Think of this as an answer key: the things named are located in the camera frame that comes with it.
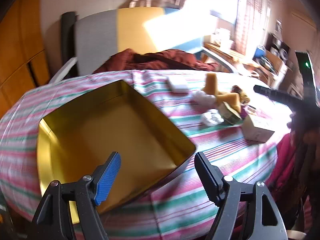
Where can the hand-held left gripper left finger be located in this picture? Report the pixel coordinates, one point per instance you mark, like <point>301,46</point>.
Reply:
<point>108,177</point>

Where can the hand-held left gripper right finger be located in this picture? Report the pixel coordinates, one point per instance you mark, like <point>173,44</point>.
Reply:
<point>209,177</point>

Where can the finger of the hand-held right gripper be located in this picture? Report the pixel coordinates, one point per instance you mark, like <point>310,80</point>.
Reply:
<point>275,95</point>

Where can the white carton box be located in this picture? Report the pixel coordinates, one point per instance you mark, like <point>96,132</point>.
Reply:
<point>257,130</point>

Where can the tan snack packet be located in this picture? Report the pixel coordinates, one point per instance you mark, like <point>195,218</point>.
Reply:
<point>231,100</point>
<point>210,82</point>

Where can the gold metal tin box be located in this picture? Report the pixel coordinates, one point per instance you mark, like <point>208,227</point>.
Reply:
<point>112,130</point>

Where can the small green box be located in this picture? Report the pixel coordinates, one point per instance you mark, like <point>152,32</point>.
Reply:
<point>228,116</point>

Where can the clear plastic packet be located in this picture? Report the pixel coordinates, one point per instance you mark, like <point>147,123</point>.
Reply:
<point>211,118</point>

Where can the white plastic packet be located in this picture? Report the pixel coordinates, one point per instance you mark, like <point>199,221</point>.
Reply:
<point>203,100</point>

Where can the white tissue packet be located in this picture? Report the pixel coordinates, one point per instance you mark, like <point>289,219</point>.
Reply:
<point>178,84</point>

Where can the person's right forearm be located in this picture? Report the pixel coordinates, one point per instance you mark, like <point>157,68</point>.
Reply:
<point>307,142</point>

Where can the striped pink green tablecloth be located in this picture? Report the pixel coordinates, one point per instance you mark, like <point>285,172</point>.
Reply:
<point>220,160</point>

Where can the cluttered wooden desk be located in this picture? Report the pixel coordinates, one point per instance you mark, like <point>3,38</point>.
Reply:
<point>225,52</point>

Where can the rust brown padded jacket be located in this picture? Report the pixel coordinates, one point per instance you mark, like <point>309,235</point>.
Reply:
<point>170,57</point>

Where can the grey yellow blue chair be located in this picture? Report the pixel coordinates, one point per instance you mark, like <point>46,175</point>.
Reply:
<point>100,37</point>

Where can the black rolled mat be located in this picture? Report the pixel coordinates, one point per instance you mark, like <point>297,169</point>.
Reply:
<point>68,37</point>

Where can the wooden wardrobe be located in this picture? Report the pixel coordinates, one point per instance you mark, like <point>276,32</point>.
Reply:
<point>20,42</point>

